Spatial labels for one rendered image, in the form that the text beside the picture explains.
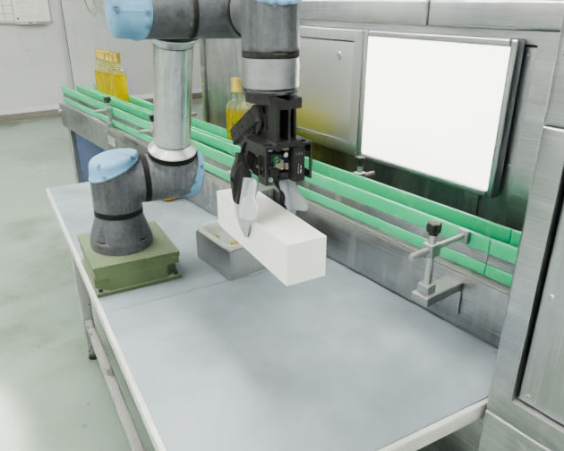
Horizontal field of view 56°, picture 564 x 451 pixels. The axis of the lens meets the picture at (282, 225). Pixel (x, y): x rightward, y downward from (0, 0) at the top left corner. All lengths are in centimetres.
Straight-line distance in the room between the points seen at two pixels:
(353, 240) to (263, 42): 75
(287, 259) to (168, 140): 64
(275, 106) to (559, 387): 59
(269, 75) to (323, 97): 93
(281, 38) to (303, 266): 29
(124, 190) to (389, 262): 64
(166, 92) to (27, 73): 621
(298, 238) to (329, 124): 93
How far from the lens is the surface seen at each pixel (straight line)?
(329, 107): 159
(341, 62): 154
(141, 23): 73
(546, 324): 89
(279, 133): 71
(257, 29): 68
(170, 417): 96
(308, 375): 102
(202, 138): 186
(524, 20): 121
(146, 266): 131
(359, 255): 133
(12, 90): 736
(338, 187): 136
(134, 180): 128
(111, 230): 131
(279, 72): 69
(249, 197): 74
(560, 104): 79
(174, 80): 119
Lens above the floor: 140
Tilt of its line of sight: 23 degrees down
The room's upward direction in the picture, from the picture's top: straight up
